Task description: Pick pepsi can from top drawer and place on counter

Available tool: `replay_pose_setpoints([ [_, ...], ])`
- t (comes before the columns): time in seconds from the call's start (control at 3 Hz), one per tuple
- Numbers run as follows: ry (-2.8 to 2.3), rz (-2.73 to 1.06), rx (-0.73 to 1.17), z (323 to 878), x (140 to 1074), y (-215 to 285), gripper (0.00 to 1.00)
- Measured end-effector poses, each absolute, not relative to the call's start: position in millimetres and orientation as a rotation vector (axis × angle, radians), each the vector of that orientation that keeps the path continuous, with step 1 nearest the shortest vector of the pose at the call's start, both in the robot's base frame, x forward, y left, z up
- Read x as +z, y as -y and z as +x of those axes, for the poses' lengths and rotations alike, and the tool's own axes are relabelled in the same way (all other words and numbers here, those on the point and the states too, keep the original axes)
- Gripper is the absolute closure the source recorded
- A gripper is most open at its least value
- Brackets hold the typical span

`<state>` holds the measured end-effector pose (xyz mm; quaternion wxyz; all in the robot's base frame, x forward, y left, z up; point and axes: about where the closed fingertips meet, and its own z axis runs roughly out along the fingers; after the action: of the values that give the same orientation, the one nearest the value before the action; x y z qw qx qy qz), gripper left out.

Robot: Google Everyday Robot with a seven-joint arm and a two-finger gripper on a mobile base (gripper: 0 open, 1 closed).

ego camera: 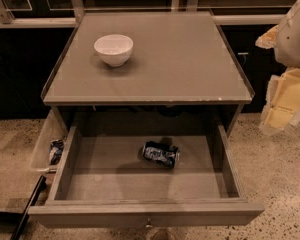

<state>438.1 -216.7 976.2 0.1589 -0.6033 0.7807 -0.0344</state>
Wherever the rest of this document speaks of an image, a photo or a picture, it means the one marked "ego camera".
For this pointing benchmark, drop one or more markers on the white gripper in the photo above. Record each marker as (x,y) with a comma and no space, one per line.
(294,40)

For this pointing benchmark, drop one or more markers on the blue pepsi can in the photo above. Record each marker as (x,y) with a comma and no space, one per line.
(160,153)

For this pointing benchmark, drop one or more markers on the grey cabinet counter unit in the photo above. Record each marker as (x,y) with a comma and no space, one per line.
(178,58)

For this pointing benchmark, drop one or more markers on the metal drawer knob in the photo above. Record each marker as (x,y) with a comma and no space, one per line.
(148,224)

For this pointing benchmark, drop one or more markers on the white ceramic bowl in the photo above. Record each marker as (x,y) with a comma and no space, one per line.
(114,49)

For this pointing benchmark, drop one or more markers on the clear plastic side bin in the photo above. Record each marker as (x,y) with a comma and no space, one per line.
(51,130)

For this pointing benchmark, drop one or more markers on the blue crumpled snack bag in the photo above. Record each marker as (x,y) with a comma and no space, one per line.
(56,150)

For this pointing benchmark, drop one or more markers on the black bar on floor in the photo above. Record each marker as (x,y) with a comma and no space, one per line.
(40,186)

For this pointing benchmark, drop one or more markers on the dark cabinet handle right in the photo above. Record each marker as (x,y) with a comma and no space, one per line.
(243,53)

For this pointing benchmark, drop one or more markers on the metal railing frame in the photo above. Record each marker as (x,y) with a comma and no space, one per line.
(70,12)

